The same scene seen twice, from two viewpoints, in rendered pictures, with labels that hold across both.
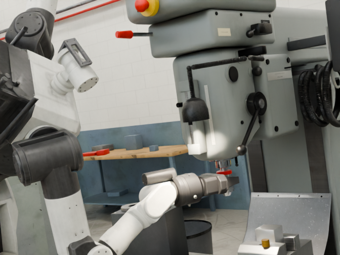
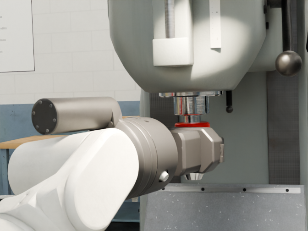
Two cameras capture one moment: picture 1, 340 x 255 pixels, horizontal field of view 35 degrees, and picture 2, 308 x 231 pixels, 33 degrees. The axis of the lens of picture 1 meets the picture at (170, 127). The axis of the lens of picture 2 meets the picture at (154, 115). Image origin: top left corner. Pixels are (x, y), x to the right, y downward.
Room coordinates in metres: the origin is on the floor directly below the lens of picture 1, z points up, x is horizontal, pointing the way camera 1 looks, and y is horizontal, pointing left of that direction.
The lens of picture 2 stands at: (1.01, 0.23, 1.32)
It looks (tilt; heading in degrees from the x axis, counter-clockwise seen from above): 3 degrees down; 332
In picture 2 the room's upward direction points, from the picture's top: 2 degrees counter-clockwise
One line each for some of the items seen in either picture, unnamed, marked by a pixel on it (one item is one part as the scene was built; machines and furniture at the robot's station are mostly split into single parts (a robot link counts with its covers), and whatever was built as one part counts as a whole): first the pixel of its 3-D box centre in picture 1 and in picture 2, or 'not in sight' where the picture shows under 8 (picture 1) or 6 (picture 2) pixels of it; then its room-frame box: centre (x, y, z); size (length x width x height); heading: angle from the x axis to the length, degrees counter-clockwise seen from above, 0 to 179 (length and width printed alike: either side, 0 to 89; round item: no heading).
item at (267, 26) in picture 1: (256, 31); not in sight; (1.56, -0.29, 1.66); 0.12 x 0.04 x 0.04; 139
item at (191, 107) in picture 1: (194, 109); not in sight; (1.43, -0.07, 1.47); 0.07 x 0.07 x 0.06
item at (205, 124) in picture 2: (223, 172); (192, 126); (1.60, -0.14, 1.26); 0.05 x 0.05 x 0.01
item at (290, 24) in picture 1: (287, 39); not in sight; (1.98, -0.47, 1.66); 0.80 x 0.23 x 0.20; 139
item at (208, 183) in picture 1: (199, 187); (154, 154); (1.56, -0.06, 1.24); 0.13 x 0.12 x 0.10; 28
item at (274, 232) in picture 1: (269, 237); not in sight; (1.52, -0.24, 1.07); 0.06 x 0.05 x 0.06; 51
